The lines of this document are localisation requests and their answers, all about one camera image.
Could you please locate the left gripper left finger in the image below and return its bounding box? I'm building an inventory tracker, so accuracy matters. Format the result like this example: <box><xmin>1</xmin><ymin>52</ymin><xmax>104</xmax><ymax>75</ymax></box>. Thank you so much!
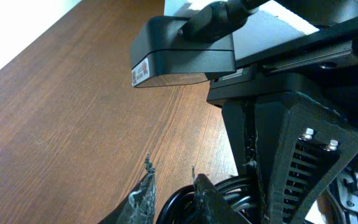
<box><xmin>99</xmin><ymin>154</ymin><xmax>156</xmax><ymax>224</ymax></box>

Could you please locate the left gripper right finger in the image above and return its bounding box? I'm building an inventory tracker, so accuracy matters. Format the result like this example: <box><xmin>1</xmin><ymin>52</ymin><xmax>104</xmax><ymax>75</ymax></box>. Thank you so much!
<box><xmin>191</xmin><ymin>167</ymin><xmax>249</xmax><ymax>224</ymax></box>

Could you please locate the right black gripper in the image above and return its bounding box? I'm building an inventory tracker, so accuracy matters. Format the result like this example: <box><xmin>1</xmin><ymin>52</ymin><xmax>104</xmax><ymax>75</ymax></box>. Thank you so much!
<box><xmin>207</xmin><ymin>17</ymin><xmax>358</xmax><ymax>223</ymax></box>

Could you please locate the black cable bundle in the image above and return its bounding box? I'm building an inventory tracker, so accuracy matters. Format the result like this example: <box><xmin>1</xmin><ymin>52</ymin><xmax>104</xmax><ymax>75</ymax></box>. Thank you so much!
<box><xmin>156</xmin><ymin>175</ymin><xmax>260</xmax><ymax>224</ymax></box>

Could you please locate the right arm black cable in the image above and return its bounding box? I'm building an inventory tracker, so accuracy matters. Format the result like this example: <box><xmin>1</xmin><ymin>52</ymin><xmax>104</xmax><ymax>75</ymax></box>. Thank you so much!
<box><xmin>181</xmin><ymin>0</ymin><xmax>270</xmax><ymax>44</ymax></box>

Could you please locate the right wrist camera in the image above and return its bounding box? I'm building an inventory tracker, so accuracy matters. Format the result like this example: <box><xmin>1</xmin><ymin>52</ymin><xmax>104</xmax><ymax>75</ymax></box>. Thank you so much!
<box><xmin>130</xmin><ymin>16</ymin><xmax>236</xmax><ymax>88</ymax></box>

